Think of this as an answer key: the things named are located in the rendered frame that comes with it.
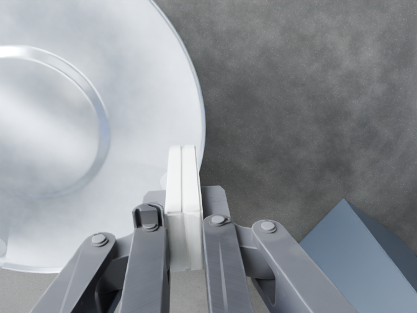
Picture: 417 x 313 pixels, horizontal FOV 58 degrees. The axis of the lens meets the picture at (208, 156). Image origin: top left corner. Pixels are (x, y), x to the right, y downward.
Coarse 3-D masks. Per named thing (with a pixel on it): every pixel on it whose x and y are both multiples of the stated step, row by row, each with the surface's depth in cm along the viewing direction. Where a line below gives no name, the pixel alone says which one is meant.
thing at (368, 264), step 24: (336, 216) 76; (360, 216) 72; (312, 240) 78; (336, 240) 72; (360, 240) 67; (384, 240) 68; (336, 264) 68; (360, 264) 64; (384, 264) 60; (408, 264) 65; (360, 288) 61; (384, 288) 57; (408, 288) 54; (360, 312) 59; (384, 312) 55; (408, 312) 52
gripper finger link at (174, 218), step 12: (180, 156) 20; (168, 168) 19; (180, 168) 18; (168, 180) 17; (180, 180) 17; (168, 192) 16; (180, 192) 16; (168, 204) 15; (180, 204) 15; (168, 216) 15; (180, 216) 15; (168, 228) 15; (180, 228) 15; (168, 240) 15; (180, 240) 15; (180, 252) 15; (180, 264) 16
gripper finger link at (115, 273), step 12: (156, 192) 18; (120, 240) 14; (120, 252) 14; (168, 252) 15; (120, 264) 14; (168, 264) 15; (108, 276) 14; (120, 276) 14; (96, 288) 14; (108, 288) 14; (120, 288) 14
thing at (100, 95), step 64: (0, 0) 27; (64, 0) 27; (128, 0) 27; (0, 64) 28; (64, 64) 29; (128, 64) 29; (192, 64) 29; (0, 128) 30; (64, 128) 30; (128, 128) 31; (192, 128) 32; (0, 192) 33; (64, 192) 33; (128, 192) 34; (0, 256) 36; (64, 256) 36
